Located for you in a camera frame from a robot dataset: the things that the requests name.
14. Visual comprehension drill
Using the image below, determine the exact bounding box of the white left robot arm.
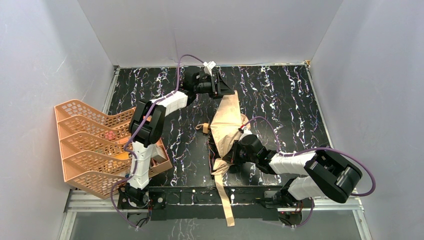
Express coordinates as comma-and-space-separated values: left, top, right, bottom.
122, 72, 235, 208

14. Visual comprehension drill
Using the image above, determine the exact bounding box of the aluminium frame rail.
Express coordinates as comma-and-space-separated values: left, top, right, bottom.
60, 190, 372, 240

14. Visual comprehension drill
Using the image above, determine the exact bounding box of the orange plastic file organizer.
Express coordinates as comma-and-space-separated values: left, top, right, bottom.
54, 99, 173, 200

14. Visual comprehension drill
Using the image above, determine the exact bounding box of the grey box in organizer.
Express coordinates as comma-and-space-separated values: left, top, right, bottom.
151, 145, 168, 164

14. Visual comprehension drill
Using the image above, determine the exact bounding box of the beige and black folding umbrella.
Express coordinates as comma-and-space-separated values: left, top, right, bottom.
195, 91, 248, 227

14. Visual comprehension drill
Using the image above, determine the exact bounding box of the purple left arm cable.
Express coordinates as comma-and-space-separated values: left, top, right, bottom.
109, 54, 206, 229

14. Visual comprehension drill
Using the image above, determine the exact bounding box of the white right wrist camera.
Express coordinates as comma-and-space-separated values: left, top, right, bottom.
238, 125, 253, 139

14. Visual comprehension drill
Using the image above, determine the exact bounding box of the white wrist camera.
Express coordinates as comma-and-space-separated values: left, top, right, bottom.
238, 125, 253, 139
203, 61, 216, 76

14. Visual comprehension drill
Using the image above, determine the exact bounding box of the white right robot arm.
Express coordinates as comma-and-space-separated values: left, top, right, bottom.
223, 134, 363, 206

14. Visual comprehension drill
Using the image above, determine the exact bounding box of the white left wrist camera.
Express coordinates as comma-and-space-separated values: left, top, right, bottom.
203, 61, 216, 76

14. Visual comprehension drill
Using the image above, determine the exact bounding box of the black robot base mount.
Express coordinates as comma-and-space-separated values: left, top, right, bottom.
117, 186, 306, 227

